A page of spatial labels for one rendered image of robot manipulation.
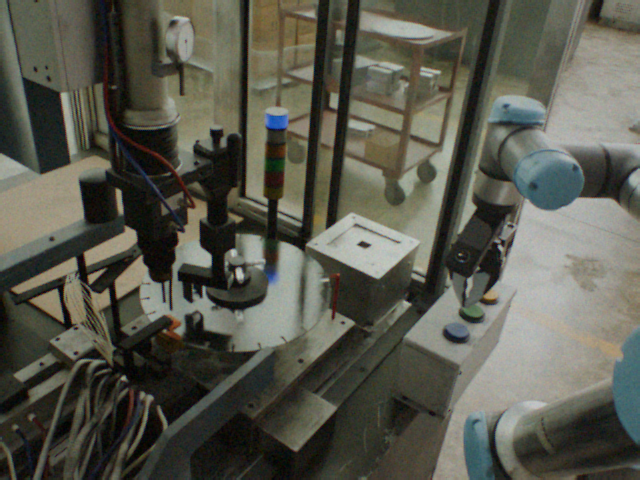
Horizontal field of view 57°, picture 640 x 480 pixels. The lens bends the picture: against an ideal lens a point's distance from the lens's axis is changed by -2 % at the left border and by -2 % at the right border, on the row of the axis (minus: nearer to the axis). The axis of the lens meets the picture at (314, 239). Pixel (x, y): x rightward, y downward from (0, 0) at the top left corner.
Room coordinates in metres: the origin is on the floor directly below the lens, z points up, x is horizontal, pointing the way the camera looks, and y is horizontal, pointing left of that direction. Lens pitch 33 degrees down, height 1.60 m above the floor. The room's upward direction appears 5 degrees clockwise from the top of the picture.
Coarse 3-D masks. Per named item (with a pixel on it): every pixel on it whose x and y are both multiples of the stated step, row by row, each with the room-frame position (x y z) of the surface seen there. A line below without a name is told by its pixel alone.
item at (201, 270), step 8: (224, 256) 0.75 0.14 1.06; (184, 264) 0.77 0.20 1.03; (216, 264) 0.74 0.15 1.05; (224, 264) 0.75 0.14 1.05; (184, 272) 0.75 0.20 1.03; (192, 272) 0.75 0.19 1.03; (200, 272) 0.75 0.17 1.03; (208, 272) 0.76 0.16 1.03; (216, 272) 0.74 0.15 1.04; (224, 272) 0.75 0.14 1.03; (232, 272) 0.76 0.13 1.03; (184, 280) 0.75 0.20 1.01; (192, 280) 0.75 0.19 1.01; (200, 280) 0.75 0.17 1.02; (208, 280) 0.74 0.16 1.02; (216, 280) 0.74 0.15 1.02; (224, 280) 0.74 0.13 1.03; (232, 280) 0.76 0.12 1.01; (184, 288) 0.76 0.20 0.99; (200, 288) 0.76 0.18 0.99; (216, 288) 0.74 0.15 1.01; (224, 288) 0.74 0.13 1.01; (184, 296) 0.76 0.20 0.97; (200, 296) 0.76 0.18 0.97
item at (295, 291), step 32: (192, 256) 0.90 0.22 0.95; (256, 256) 0.92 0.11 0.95; (288, 256) 0.93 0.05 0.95; (160, 288) 0.80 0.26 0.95; (192, 288) 0.81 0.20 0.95; (288, 288) 0.83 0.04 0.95; (320, 288) 0.84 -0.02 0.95; (192, 320) 0.73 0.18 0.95; (224, 320) 0.73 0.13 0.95; (256, 320) 0.74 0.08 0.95; (288, 320) 0.75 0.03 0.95; (320, 320) 0.76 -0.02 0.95
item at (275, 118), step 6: (270, 108) 1.14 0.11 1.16; (276, 108) 1.15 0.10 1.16; (282, 108) 1.15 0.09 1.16; (270, 114) 1.11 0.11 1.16; (276, 114) 1.11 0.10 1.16; (282, 114) 1.12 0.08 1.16; (270, 120) 1.11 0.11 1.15; (276, 120) 1.11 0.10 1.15; (282, 120) 1.11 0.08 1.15; (270, 126) 1.11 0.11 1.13; (276, 126) 1.11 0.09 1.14; (282, 126) 1.11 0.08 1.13
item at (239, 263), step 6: (234, 252) 0.86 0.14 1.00; (234, 258) 0.83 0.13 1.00; (240, 258) 0.83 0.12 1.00; (210, 264) 0.82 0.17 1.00; (228, 264) 0.82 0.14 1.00; (234, 264) 0.82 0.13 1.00; (240, 264) 0.82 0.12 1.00; (246, 264) 0.83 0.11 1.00; (252, 264) 0.83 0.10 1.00; (258, 264) 0.83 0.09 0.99; (228, 270) 0.82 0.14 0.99; (234, 270) 0.81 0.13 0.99; (240, 270) 0.81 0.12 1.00; (234, 276) 0.81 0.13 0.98; (240, 276) 0.79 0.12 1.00; (240, 282) 0.78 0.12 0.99
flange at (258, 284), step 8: (248, 272) 0.84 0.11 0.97; (256, 272) 0.86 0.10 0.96; (264, 272) 0.86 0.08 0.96; (248, 280) 0.82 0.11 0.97; (256, 280) 0.83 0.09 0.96; (264, 280) 0.84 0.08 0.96; (208, 288) 0.80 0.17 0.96; (232, 288) 0.80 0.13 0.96; (240, 288) 0.81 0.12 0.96; (248, 288) 0.81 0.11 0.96; (256, 288) 0.81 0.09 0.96; (264, 288) 0.82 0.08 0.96; (216, 296) 0.78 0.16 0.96; (224, 296) 0.78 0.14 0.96; (232, 296) 0.78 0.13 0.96; (240, 296) 0.79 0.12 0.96; (248, 296) 0.79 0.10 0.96; (256, 296) 0.79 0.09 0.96; (232, 304) 0.77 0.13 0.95; (240, 304) 0.78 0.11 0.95
